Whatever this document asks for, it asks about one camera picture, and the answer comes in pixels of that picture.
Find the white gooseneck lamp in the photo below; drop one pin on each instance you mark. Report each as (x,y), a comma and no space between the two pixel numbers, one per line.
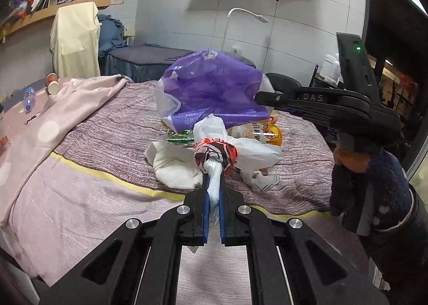
(240,15)

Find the yellow orange snack packet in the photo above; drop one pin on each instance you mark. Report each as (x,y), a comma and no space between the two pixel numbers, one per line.
(272,134)

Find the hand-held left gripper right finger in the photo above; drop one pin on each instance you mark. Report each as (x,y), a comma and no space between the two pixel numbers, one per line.
(222,213)

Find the person's right hand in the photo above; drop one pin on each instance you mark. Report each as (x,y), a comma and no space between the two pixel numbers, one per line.
(347,157)

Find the person's right forearm dark sleeve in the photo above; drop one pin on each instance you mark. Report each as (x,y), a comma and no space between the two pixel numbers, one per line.
(388,198)

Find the paper cup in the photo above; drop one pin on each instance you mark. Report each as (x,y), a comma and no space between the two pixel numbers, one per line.
(52,83)

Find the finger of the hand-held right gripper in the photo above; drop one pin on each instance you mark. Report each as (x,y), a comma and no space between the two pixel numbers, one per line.
(311,117)
(301,97)

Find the white crumpled tissue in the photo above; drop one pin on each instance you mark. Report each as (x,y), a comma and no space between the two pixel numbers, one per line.
(174,164)

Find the purple plastic bag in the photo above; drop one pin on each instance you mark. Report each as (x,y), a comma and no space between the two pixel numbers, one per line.
(210,90)

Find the pink dotted blanket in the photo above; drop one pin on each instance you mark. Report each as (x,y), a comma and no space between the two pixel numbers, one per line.
(43,117)

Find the red brown snack wrapper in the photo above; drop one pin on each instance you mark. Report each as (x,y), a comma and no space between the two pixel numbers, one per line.
(217,151)

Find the white striped paper scrap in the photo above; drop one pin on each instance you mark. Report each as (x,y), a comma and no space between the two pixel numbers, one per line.
(266,181)

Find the white printed packet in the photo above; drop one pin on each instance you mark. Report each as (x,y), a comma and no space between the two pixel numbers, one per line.
(249,131)

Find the dark covered table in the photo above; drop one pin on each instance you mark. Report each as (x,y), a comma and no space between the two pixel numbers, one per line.
(143,60)

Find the blue clothes pile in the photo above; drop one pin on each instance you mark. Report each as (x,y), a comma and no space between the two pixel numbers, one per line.
(108,35)

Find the white plastic jar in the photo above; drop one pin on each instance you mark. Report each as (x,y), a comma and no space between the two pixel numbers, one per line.
(332,67)

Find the white plastic bag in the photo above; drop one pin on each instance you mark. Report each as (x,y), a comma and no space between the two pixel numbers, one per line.
(247,151)

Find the green wrapper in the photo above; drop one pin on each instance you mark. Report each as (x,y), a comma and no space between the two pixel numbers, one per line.
(180,137)

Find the black office chair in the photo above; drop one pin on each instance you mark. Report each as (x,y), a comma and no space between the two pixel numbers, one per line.
(284,82)

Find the cream cloth over chair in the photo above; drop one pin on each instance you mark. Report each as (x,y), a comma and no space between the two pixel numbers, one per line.
(75,40)

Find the clear plastic bottle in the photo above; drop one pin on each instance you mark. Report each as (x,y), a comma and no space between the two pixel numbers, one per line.
(29,99)

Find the purple striped bed cover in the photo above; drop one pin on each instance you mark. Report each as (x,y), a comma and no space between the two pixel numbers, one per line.
(110,144)

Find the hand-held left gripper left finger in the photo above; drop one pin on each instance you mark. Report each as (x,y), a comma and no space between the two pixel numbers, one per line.
(205,206)

